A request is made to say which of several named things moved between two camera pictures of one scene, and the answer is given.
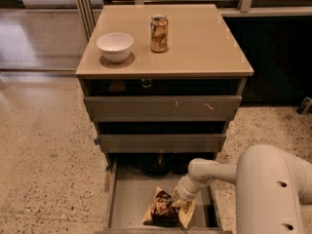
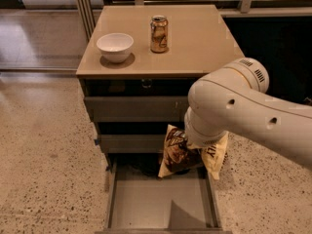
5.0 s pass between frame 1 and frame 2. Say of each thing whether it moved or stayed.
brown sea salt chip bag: moved
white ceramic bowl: stayed
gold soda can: stayed
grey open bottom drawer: stayed
